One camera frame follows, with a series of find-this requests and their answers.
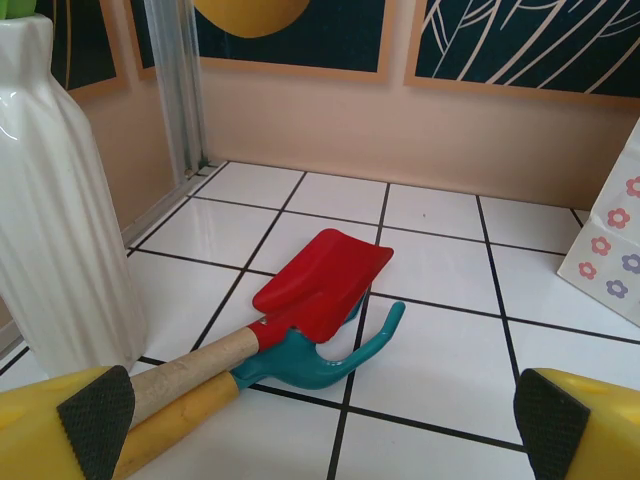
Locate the white printed paper bag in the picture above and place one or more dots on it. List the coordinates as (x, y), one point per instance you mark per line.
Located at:
(610, 240)

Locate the aluminium frame post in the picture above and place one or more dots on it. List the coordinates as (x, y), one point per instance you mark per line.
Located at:
(175, 75)

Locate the white ribbed ceramic vase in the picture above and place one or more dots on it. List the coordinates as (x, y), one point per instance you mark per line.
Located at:
(50, 225)

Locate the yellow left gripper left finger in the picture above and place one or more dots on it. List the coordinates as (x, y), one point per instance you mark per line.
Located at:
(45, 430)

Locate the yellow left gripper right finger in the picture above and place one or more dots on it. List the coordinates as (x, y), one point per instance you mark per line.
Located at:
(600, 430)

